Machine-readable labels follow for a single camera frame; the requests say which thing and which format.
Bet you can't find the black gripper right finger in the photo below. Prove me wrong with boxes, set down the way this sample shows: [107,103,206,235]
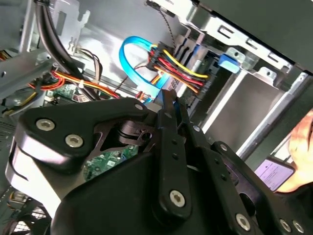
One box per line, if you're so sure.
[175,96,309,235]

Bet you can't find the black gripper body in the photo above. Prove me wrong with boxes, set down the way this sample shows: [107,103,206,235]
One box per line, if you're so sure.
[50,151,231,235]

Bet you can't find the hard disk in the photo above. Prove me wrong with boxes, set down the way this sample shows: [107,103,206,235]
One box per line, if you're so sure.
[171,34,240,108]

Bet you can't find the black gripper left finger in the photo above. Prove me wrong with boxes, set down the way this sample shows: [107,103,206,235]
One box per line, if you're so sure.
[14,88,194,219]

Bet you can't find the person's bare hand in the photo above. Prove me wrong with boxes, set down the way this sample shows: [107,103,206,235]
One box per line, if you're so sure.
[277,114,313,194]

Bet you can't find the blue data wire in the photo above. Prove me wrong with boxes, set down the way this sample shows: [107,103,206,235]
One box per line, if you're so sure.
[119,36,177,105]

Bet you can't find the red yellow power wire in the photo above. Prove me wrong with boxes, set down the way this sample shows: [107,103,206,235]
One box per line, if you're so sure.
[146,42,211,94]

